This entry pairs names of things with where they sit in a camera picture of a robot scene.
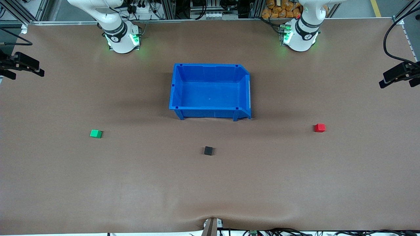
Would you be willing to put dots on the brown table cover mat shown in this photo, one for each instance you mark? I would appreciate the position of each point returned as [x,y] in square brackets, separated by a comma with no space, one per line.
[131,183]

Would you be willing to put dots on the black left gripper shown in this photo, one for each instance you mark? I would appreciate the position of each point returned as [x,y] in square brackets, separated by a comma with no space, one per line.
[414,69]

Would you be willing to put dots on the slanted aluminium frame bar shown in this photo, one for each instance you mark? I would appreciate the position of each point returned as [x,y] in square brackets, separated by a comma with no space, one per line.
[19,9]

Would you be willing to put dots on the white power strip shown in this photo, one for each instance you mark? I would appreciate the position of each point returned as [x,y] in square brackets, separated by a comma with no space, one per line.
[141,9]

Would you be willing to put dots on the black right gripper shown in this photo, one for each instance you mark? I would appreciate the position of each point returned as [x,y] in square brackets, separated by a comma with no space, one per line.
[6,61]

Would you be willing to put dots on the metal table edge clamp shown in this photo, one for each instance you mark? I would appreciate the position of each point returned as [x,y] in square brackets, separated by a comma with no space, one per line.
[211,227]

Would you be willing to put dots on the aluminium table edge rail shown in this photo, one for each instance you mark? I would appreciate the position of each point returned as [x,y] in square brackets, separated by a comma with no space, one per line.
[213,20]

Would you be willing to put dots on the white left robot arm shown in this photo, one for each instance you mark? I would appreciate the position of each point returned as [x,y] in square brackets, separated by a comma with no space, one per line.
[303,36]

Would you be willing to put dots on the blue plastic storage bin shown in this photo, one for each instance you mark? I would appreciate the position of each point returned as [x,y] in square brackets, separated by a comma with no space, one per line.
[210,91]

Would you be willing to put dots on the black cube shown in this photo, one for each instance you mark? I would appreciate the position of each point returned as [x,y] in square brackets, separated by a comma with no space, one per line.
[208,150]

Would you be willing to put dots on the green cube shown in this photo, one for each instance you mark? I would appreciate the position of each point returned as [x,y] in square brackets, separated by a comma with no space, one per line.
[95,133]

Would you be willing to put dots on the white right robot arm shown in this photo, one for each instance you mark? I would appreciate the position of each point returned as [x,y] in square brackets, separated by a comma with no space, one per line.
[119,36]

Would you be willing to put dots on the aluminium frame post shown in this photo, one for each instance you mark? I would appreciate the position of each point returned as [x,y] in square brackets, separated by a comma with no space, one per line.
[170,8]
[256,8]

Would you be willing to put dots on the red cube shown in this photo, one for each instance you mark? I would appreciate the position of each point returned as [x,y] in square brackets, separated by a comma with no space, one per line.
[320,127]

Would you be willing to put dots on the orange snack bag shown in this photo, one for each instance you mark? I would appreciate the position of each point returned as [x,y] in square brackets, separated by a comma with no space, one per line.
[297,12]
[289,13]
[265,13]
[281,6]
[270,4]

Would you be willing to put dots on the perforated metal side rail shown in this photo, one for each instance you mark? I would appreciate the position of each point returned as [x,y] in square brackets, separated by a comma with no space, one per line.
[410,42]

